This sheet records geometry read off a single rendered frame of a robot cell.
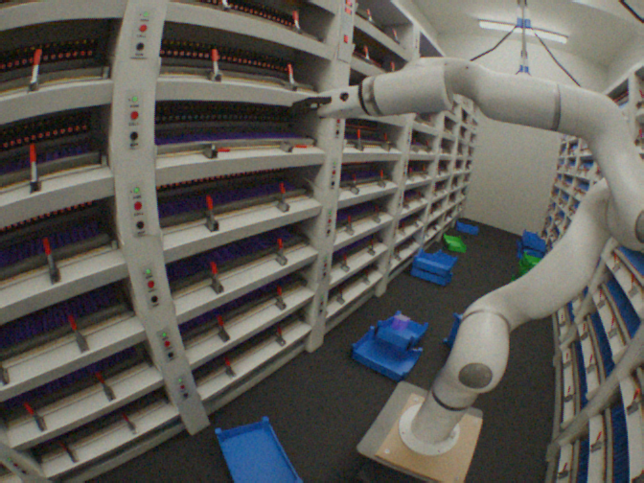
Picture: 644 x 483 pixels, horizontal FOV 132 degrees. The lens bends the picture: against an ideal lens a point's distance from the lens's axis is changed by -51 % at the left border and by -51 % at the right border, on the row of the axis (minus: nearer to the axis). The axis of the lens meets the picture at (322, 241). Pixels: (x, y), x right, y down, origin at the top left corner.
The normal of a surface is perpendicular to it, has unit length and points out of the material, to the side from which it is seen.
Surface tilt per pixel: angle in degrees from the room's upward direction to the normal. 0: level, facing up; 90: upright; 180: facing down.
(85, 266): 18
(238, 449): 0
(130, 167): 90
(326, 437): 0
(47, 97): 108
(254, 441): 0
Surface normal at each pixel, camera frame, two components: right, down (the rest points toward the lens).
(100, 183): 0.72, 0.56
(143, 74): 0.78, 0.30
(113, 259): 0.32, -0.79
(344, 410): 0.08, -0.92
